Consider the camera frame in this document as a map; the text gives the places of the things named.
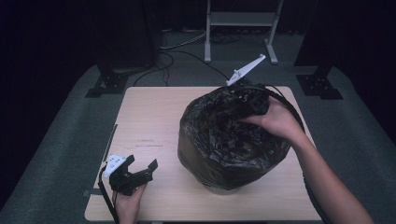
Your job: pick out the dark tape piece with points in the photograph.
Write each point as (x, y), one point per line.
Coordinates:
(90, 192)

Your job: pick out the white metal stand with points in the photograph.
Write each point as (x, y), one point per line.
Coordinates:
(239, 18)

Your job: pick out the black strip on table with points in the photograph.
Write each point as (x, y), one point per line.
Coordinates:
(110, 143)

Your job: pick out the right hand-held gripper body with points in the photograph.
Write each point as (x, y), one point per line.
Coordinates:
(252, 96)

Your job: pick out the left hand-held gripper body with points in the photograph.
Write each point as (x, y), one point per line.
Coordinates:
(121, 180)

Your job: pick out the black plastic garbage bag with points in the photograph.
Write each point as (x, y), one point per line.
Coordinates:
(230, 146)

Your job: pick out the person's right hand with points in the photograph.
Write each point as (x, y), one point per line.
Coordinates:
(277, 121)

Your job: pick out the person's left hand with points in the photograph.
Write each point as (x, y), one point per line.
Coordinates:
(127, 207)

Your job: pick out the black stand with base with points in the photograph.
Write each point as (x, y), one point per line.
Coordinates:
(110, 82)
(319, 84)

